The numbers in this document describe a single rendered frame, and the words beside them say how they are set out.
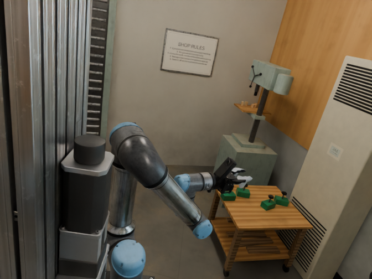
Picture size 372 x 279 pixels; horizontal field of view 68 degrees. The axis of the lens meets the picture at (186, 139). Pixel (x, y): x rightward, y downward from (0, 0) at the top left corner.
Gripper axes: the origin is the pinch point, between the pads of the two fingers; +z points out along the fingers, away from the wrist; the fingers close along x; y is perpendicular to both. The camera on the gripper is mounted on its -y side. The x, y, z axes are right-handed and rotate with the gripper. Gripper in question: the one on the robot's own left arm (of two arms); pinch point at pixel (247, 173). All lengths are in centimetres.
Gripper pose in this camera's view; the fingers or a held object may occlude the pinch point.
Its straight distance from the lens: 130.4
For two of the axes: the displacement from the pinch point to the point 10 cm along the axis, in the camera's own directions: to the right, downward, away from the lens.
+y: -2.4, 8.4, 4.9
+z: 8.8, -0.2, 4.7
